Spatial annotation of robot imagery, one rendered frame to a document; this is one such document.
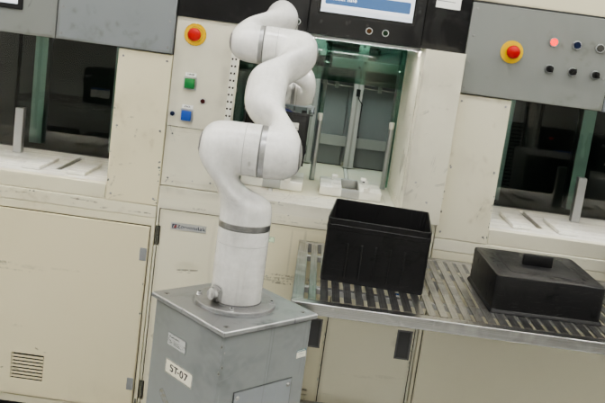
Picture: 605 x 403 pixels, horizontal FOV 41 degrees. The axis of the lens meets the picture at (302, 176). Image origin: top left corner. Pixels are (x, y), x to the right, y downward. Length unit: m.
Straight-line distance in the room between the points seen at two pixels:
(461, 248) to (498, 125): 0.41
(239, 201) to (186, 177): 0.80
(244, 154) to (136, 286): 1.02
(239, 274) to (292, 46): 0.60
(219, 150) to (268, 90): 0.22
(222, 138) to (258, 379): 0.55
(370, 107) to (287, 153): 1.67
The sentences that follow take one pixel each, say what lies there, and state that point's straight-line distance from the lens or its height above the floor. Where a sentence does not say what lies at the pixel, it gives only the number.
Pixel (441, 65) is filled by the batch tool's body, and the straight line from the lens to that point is 2.48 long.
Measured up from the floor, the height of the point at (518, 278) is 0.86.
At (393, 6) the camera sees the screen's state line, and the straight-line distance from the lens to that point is 2.52.
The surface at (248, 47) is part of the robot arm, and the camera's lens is 2.09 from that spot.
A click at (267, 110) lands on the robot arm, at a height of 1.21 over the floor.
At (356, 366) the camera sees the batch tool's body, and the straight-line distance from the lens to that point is 2.73.
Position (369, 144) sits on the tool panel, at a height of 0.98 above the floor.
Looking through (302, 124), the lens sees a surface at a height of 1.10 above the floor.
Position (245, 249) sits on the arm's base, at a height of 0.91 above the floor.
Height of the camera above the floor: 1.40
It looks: 10 degrees down
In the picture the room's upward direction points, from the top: 8 degrees clockwise
